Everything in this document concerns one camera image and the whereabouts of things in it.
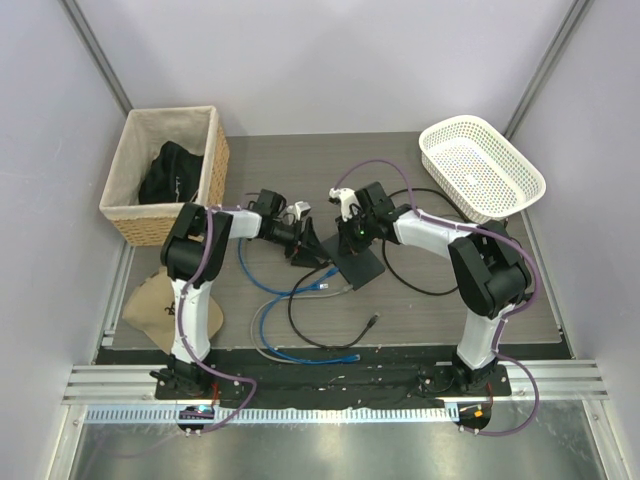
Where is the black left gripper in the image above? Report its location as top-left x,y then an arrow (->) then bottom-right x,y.
265,219 -> 329,271

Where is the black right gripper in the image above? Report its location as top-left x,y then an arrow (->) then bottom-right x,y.
336,209 -> 376,257

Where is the dark grey network switch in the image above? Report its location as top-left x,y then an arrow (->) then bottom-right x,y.
321,234 -> 386,291

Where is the black braided teal-collar cable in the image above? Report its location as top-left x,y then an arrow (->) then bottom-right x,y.
382,187 -> 476,297

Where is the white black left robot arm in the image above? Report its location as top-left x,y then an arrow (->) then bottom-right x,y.
151,189 -> 329,399

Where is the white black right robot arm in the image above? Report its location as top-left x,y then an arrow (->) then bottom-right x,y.
329,182 -> 532,395

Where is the white perforated plastic basket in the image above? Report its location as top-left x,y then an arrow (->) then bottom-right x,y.
418,115 -> 546,224

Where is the black cloth in basket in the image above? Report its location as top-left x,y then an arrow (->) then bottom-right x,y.
138,141 -> 204,205

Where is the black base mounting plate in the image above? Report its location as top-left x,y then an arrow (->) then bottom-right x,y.
150,358 -> 511,410

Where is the wicker basket with liner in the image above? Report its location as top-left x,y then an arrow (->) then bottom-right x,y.
99,106 -> 230,247

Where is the blue ethernet cable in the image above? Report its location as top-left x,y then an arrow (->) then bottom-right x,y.
259,282 -> 361,364
235,237 -> 339,296

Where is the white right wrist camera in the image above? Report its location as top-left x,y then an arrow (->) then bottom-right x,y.
329,188 -> 360,222

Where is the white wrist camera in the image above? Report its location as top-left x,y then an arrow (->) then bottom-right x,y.
329,188 -> 360,222
288,201 -> 311,221

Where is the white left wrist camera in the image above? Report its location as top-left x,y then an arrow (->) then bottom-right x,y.
288,201 -> 311,221

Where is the grey ethernet cable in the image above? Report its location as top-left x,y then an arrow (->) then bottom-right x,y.
249,285 -> 354,364

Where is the black ethernet cable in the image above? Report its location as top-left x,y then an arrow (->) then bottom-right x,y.
287,267 -> 381,350

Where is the white slotted cable duct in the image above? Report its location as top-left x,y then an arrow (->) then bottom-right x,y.
84,403 -> 459,426

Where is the aluminium rail frame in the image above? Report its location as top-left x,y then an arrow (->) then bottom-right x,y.
63,360 -> 608,410

